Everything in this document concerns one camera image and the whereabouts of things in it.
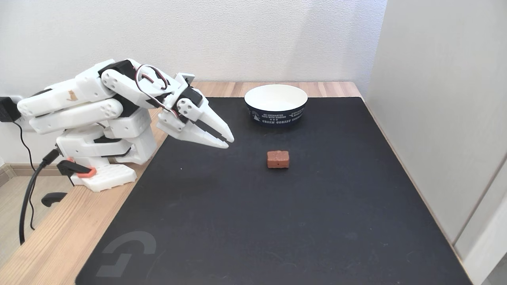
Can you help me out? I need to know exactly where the brown block toy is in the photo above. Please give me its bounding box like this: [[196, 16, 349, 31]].
[[267, 150, 290, 169]]

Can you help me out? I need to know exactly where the dark blue paper bowl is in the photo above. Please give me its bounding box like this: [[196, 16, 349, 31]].
[[244, 84, 309, 127]]

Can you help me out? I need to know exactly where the black desk mat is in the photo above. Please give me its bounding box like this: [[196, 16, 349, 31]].
[[74, 96, 473, 285]]

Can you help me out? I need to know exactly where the black orange table clamp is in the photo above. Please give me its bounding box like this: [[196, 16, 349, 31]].
[[41, 158, 97, 207]]

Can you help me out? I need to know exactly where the black power adapter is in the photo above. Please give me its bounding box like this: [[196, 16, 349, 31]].
[[0, 97, 22, 123]]

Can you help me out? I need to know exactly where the red black servo cable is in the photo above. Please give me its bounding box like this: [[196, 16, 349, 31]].
[[134, 64, 179, 118]]

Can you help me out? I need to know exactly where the white wall outlet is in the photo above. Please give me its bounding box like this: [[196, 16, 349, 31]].
[[8, 95, 37, 133]]

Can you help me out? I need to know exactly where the thin black cable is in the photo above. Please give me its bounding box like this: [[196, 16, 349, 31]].
[[13, 121, 37, 231]]

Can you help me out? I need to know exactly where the thick black cable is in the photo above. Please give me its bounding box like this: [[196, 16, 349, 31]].
[[19, 149, 61, 245]]

